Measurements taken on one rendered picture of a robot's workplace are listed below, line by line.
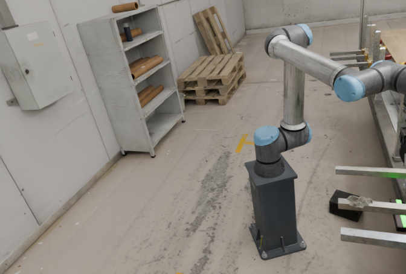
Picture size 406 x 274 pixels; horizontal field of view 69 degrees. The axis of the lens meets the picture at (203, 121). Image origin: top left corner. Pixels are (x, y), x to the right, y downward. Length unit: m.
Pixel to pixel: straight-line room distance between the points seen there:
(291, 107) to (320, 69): 0.57
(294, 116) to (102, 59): 2.11
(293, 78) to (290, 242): 1.14
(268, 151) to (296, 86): 0.40
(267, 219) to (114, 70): 2.07
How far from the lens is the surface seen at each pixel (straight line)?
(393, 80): 1.15
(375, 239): 1.08
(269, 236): 2.13
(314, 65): 1.22
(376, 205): 1.34
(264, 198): 1.90
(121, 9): 3.58
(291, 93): 1.69
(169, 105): 4.12
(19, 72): 2.59
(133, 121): 3.34
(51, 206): 3.09
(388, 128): 2.17
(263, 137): 1.74
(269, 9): 8.95
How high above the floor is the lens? 1.74
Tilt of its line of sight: 26 degrees down
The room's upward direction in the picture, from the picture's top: 11 degrees counter-clockwise
